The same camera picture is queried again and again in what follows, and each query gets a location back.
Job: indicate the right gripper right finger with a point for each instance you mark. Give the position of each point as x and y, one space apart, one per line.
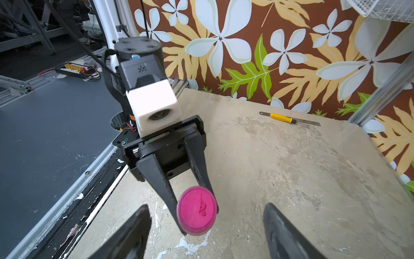
283 239

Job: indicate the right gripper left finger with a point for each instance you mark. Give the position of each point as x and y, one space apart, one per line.
130 240

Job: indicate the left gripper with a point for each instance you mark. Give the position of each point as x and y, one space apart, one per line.
165 154

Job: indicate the magenta paint jar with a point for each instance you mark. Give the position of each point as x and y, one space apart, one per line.
197 211

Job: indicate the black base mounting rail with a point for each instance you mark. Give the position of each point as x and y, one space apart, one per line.
72 223

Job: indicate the yellow handled metal file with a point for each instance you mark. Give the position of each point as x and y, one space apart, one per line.
289 120

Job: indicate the white wire basket left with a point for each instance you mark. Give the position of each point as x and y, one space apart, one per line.
391 10

